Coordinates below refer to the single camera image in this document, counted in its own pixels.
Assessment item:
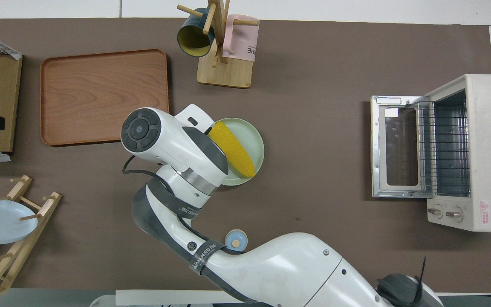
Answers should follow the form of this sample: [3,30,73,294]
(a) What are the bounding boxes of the wooden mug tree stand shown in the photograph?
[176,0,260,89]

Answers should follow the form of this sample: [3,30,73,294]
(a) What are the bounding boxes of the dark blue mug yellow inside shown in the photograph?
[177,7,215,58]

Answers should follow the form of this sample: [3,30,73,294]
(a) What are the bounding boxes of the yellow corn cob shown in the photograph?
[209,121,256,178]

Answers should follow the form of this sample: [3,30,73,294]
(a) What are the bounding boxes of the pink mug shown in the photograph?
[222,14,260,62]

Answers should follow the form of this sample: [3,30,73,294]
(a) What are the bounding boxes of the oven door with cream handle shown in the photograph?
[371,95,434,199]

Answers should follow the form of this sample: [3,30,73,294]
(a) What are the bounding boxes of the brown table mat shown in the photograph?
[0,18,491,295]

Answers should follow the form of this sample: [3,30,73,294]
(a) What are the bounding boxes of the blue bell wooden knob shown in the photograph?
[225,229,248,252]

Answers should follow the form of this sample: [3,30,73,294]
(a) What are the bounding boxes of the red warning sticker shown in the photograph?
[479,200,491,226]

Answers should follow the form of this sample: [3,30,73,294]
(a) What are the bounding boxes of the wooden dish rack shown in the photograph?
[0,175,63,304]

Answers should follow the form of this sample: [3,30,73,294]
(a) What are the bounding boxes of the brown wooden serving tray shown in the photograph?
[40,49,171,147]

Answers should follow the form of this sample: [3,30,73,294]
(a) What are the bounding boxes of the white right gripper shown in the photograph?
[175,104,215,134]

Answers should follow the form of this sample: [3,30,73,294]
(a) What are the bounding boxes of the oven wire rack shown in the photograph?
[418,101,471,197]

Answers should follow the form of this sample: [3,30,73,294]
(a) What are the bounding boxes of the pale green round plate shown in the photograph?
[209,118,265,186]

